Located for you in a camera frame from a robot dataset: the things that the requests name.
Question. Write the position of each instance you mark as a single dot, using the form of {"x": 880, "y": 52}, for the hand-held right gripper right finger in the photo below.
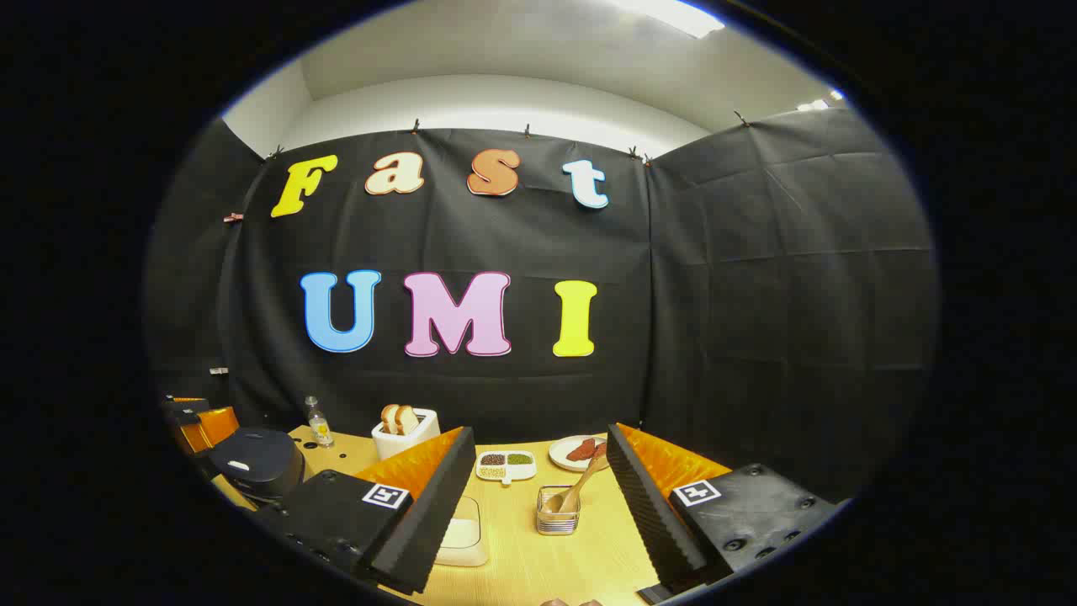
{"x": 652, "y": 522}

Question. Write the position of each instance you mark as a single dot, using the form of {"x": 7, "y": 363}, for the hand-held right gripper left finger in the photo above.
{"x": 437, "y": 513}

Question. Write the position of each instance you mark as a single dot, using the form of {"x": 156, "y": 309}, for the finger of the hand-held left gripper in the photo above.
{"x": 185, "y": 412}
{"x": 214, "y": 427}

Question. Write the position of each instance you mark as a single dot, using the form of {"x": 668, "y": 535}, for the black rice cooker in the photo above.
{"x": 257, "y": 459}

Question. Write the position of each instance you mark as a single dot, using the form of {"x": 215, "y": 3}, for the wooden spoon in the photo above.
{"x": 580, "y": 484}

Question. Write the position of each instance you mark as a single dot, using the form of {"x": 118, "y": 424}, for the white toaster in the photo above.
{"x": 404, "y": 446}

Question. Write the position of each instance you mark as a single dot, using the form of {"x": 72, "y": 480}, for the white divided grain dish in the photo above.
{"x": 506, "y": 476}

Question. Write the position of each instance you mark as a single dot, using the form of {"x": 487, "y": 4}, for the toasted bread slice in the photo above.
{"x": 389, "y": 418}
{"x": 407, "y": 420}

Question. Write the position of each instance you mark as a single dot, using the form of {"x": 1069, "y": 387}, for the clear plastic bottle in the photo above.
{"x": 319, "y": 429}

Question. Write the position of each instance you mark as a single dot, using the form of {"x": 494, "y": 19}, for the small white plate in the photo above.
{"x": 561, "y": 459}

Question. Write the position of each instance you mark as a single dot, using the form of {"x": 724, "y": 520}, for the black backdrop cloth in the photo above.
{"x": 505, "y": 236}

